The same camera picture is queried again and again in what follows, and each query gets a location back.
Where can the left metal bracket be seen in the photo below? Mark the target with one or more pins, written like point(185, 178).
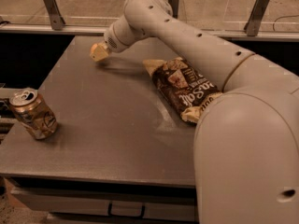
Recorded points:
point(56, 20)

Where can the crushed gold soda can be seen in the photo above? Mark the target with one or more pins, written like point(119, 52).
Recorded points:
point(31, 110)

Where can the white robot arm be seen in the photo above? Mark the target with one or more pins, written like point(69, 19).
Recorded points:
point(246, 144)

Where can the middle metal bracket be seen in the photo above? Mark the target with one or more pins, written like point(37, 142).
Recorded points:
point(174, 5)

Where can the metal bracket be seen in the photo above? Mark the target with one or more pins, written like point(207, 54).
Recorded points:
point(253, 24)
point(174, 5)
point(56, 20)

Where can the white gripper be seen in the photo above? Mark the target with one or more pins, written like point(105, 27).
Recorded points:
point(110, 40)

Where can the right metal bracket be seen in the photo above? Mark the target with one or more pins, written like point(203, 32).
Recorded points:
point(253, 24)

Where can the brown chip bag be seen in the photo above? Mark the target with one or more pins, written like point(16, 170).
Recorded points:
point(183, 87)

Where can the grey drawer with handle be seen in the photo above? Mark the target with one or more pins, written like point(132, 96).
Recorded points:
point(108, 204)

